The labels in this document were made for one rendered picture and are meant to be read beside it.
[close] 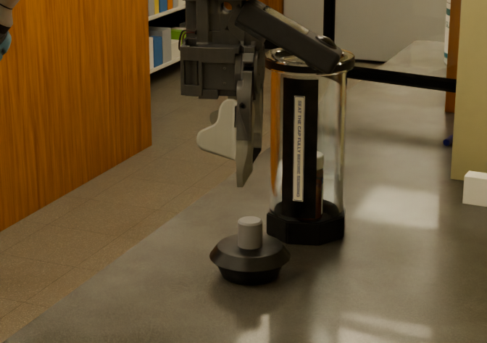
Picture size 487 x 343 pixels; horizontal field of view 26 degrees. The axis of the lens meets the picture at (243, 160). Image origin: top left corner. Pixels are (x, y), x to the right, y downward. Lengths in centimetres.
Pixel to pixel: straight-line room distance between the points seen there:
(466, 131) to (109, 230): 256
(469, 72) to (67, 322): 69
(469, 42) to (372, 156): 26
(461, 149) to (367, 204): 18
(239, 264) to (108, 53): 342
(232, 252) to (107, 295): 14
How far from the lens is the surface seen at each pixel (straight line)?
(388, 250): 128
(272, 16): 109
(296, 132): 125
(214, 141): 111
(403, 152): 167
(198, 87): 111
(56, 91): 421
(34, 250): 381
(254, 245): 118
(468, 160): 154
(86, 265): 366
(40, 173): 418
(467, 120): 152
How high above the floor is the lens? 143
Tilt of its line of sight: 18 degrees down
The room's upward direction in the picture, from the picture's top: straight up
